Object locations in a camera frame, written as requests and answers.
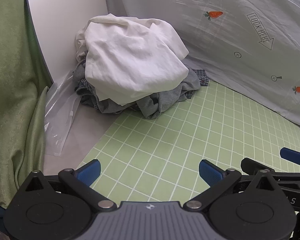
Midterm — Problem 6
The blue plaid shirt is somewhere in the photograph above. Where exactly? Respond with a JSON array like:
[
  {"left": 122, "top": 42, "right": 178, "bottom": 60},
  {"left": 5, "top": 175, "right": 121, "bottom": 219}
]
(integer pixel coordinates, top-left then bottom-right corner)
[{"left": 74, "top": 68, "right": 210, "bottom": 113}]

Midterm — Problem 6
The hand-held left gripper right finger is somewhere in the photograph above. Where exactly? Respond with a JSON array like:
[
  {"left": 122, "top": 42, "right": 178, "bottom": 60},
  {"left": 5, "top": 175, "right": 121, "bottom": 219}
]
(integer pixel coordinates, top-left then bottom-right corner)
[{"left": 182, "top": 159, "right": 281, "bottom": 212}]

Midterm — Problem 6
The grey carrot print sheet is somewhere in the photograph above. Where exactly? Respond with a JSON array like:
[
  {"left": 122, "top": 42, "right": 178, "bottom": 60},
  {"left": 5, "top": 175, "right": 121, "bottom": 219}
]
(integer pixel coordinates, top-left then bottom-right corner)
[{"left": 101, "top": 0, "right": 300, "bottom": 130}]

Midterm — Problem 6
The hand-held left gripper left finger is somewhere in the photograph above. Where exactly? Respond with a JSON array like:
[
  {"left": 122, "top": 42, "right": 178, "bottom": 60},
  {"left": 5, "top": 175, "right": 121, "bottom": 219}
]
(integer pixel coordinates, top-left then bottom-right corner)
[{"left": 20, "top": 159, "right": 117, "bottom": 212}]

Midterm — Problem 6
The grey garment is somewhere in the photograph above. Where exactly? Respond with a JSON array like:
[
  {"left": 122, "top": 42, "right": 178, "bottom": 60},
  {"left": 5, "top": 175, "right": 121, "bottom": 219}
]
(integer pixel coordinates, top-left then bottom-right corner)
[{"left": 72, "top": 62, "right": 201, "bottom": 120}]

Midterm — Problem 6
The white partition board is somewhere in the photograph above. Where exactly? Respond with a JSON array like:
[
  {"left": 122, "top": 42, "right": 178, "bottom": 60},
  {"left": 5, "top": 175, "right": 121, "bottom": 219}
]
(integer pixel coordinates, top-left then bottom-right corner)
[{"left": 23, "top": 0, "right": 111, "bottom": 85}]

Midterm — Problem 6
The clear plastic bag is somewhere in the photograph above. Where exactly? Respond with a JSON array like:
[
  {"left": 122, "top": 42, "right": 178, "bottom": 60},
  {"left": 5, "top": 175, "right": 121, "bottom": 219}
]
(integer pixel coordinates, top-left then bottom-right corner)
[{"left": 44, "top": 70, "right": 82, "bottom": 158}]

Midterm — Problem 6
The green curtain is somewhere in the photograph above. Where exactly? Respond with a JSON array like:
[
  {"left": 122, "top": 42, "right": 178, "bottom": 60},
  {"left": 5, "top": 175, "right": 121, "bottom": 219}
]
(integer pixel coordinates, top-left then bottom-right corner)
[{"left": 0, "top": 0, "right": 53, "bottom": 209}]

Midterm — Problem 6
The white garment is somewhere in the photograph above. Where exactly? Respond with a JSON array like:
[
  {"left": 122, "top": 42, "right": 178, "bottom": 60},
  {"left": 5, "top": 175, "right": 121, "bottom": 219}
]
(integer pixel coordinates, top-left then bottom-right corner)
[{"left": 75, "top": 13, "right": 190, "bottom": 107}]

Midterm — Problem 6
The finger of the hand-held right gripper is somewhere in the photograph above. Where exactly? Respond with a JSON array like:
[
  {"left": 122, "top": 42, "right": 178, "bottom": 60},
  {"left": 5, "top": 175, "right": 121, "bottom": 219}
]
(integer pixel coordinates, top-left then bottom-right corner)
[
  {"left": 240, "top": 157, "right": 300, "bottom": 181},
  {"left": 279, "top": 147, "right": 300, "bottom": 167}
]

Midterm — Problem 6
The green grid mat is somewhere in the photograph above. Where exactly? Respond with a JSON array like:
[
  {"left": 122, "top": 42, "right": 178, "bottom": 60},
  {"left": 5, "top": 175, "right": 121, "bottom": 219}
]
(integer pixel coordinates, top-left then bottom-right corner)
[{"left": 76, "top": 79, "right": 300, "bottom": 205}]

